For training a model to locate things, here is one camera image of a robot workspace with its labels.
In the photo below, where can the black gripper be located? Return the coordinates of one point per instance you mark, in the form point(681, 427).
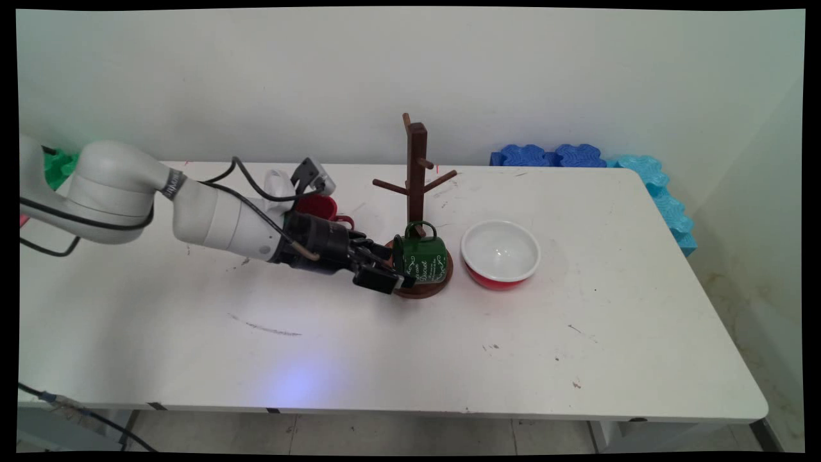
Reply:
point(321, 244)

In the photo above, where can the green enamel mug white print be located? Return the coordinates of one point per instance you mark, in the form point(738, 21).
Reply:
point(423, 260)

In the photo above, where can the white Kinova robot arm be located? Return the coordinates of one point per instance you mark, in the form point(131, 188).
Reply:
point(115, 186)

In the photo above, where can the red enamel mug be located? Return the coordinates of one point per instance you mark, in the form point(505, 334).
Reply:
point(319, 206)

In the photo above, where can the dark wooden mug tree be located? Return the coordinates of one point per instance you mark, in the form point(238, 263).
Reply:
point(416, 168)

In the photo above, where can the red bowl white inside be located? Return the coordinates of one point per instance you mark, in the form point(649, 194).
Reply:
point(500, 253)

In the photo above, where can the dark blue foam mat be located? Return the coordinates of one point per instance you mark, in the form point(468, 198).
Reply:
point(545, 156)

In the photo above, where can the light blue foam mat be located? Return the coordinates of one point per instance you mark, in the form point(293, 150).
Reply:
point(667, 208)

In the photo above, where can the green foam mat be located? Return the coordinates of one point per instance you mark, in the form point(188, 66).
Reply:
point(59, 168)

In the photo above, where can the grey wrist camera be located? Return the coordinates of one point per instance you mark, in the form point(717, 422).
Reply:
point(314, 174)

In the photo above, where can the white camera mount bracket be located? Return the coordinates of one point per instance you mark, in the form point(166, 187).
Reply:
point(277, 183)

